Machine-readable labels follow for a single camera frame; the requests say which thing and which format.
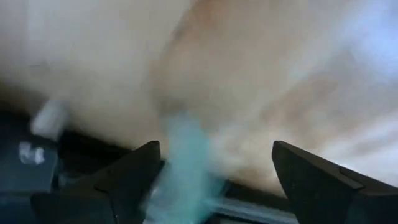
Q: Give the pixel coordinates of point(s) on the small cyan toy block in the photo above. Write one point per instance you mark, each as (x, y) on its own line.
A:
(186, 174)

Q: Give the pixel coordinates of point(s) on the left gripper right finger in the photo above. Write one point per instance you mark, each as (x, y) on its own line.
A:
(311, 186)

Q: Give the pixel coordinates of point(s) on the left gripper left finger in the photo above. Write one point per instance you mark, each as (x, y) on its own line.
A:
(133, 180)

